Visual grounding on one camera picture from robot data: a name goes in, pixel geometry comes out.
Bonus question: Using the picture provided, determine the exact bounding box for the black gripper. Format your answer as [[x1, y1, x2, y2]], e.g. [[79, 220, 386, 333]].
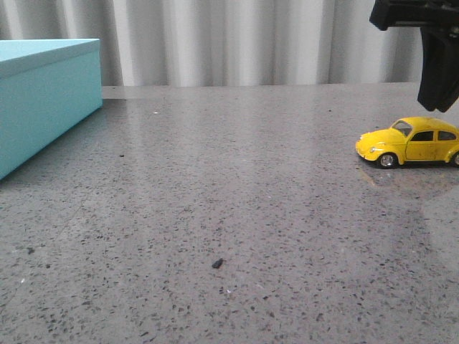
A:
[[369, 1, 458, 113]]

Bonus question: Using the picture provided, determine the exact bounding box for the yellow toy beetle car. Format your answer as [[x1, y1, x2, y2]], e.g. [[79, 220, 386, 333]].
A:
[[355, 117, 458, 168]]

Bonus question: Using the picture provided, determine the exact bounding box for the light blue box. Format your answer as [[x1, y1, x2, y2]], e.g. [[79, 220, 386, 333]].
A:
[[1, 39, 103, 177]]

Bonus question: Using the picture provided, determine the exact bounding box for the grey pleated curtain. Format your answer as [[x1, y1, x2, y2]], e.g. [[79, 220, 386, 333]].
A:
[[1, 1, 422, 87]]

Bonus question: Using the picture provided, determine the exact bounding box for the small black debris piece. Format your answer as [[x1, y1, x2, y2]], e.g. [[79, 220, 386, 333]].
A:
[[212, 258, 224, 269]]

